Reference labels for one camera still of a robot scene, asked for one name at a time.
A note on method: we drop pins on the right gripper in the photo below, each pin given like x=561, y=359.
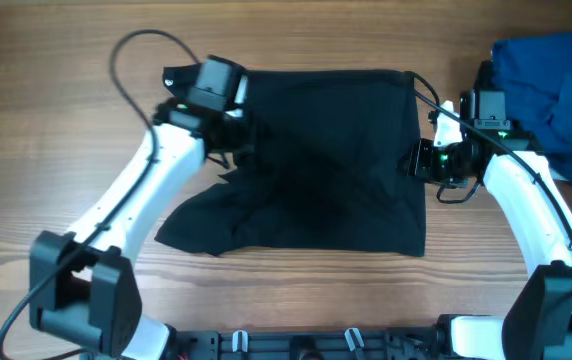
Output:
x=418, y=153

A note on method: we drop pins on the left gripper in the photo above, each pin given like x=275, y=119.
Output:
x=246, y=143

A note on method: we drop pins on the black t-shirt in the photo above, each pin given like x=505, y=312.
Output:
x=323, y=171

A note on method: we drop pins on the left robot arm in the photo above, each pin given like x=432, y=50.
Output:
x=83, y=282

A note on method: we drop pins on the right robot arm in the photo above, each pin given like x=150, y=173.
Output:
x=480, y=143

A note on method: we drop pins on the black garment under pile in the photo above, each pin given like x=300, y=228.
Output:
x=484, y=78

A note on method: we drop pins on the blue garment pile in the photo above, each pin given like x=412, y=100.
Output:
x=536, y=75

